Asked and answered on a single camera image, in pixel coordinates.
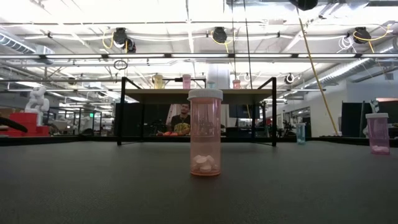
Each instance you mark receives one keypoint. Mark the yellow medicine bottle white cap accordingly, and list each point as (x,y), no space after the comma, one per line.
(158,82)

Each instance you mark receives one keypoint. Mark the LED tube light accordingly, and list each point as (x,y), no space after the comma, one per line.
(199,55)
(21,56)
(74,56)
(379,55)
(263,55)
(136,56)
(326,55)

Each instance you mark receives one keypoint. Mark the silver ventilation duct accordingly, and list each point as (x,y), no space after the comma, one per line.
(351,73)
(18,43)

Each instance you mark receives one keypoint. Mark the red medicine bottle white cap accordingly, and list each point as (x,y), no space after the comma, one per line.
(236,84)
(205,133)

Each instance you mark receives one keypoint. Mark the glass enclosure black frame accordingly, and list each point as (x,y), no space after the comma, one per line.
(77,121)

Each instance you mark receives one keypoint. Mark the teal medicine bottle white cap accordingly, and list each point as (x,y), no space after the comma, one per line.
(211,85)
(300,133)

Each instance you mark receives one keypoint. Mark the person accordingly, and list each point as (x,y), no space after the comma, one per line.
(181,123)

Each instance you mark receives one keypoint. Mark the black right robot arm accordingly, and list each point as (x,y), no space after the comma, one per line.
(304,3)

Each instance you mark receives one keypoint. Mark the red stacked bins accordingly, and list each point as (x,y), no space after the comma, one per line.
(26,124)

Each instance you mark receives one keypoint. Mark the pink medicine bottle white cap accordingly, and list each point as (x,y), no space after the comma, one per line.
(377,133)
(186,82)

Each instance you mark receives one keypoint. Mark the black panel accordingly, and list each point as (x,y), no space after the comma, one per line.
(354,119)

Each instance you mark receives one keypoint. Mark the wooden shelf black legs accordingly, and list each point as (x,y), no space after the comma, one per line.
(199,96)

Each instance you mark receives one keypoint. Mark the dark wall monitor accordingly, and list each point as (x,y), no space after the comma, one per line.
(244,111)

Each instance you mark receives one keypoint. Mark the black partition wall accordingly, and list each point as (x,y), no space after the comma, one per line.
(136,119)

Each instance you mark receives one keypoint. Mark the black aluminium table frame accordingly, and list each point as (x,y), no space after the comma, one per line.
(62,141)

